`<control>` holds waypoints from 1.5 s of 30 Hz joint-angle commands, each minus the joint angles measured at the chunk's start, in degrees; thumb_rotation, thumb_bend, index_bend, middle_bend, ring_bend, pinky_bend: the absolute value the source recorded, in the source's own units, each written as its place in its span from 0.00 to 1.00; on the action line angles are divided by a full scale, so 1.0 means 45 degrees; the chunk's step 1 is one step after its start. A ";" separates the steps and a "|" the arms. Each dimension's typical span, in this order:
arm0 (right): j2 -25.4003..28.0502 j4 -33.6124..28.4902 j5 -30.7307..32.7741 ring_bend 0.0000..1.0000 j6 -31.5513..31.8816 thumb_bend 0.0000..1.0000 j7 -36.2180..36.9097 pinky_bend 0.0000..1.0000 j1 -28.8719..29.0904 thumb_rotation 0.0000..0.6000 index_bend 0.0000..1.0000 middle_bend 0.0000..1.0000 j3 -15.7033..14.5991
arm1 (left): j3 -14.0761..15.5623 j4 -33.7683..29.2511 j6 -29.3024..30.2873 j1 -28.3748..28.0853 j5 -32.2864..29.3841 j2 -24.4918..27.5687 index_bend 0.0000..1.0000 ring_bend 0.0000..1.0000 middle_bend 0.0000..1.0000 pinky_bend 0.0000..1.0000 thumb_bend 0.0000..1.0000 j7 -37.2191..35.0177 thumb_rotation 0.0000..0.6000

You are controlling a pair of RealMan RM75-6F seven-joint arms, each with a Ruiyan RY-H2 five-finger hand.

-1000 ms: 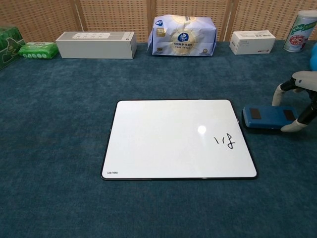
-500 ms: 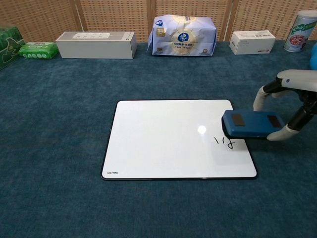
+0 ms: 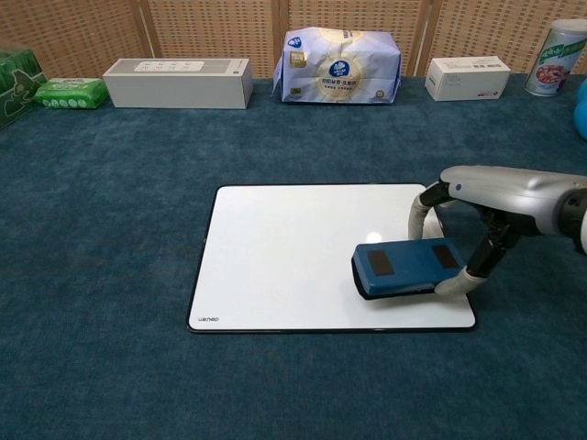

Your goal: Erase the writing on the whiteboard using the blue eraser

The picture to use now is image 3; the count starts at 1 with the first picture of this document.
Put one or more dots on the green sachet display box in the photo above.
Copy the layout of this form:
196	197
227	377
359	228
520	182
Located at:
18	87

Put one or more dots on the white rectangular pad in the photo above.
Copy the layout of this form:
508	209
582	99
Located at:
275	256

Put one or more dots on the long white power strip box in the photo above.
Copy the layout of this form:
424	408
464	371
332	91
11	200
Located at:
179	89

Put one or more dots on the teal table cloth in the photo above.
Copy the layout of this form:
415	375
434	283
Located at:
114	229

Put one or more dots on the cylindrical can with white lid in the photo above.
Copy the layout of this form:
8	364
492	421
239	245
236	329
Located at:
552	59

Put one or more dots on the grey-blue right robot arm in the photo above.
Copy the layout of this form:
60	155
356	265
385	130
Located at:
578	215

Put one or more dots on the woven bamboo folding screen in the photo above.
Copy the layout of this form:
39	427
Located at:
206	32

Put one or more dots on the small white cardboard box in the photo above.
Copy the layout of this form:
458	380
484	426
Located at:
468	80

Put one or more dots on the blue white tissue paper pack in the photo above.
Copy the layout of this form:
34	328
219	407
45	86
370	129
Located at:
339	69

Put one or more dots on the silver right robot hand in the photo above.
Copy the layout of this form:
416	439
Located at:
509	188

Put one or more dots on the blue detergent pump bottle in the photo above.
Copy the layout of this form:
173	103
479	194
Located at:
581	114

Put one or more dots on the green tissue pack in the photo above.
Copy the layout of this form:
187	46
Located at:
69	94

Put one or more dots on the small blue device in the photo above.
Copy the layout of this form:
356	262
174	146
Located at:
403	266

